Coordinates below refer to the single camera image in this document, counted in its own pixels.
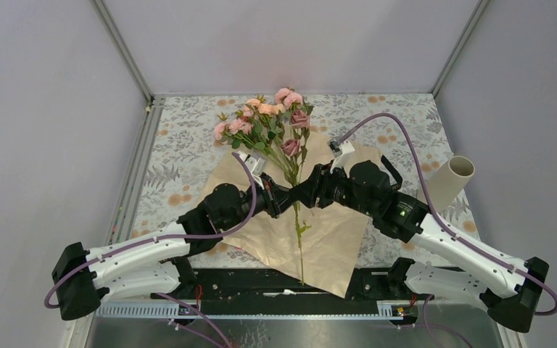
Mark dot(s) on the floral patterned table mat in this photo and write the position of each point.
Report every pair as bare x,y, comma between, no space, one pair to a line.
405,127

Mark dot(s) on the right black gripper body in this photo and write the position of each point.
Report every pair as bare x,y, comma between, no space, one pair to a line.
336,187

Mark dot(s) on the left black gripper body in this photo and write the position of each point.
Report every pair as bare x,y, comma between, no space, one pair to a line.
266,199

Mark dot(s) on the peach paper flower bouquet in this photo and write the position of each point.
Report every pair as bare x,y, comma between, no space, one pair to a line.
329,247

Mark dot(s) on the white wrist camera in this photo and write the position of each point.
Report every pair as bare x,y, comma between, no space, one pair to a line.
255,163
342,152

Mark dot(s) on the peach orange rose stem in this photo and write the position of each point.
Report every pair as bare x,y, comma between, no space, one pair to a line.
258,107

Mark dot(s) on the light pink rose stem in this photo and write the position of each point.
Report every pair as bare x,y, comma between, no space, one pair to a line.
263,134

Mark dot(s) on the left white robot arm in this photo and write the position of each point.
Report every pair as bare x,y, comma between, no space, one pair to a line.
85,278

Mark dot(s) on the dusty mauve rose stem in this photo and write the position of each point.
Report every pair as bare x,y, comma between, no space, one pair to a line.
295,151

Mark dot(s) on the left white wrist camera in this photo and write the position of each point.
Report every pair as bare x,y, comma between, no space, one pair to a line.
255,163

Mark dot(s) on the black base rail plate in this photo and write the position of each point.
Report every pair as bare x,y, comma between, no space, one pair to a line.
258,291

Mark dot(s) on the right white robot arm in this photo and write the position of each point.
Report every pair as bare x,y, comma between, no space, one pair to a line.
507,288

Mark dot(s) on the beige cylindrical vase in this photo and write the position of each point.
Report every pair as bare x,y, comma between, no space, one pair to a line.
448,181

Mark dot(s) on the large pink rose stem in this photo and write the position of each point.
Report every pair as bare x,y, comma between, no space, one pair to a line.
287,99

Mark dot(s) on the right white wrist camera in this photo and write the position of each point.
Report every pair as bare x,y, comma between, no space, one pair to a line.
342,152

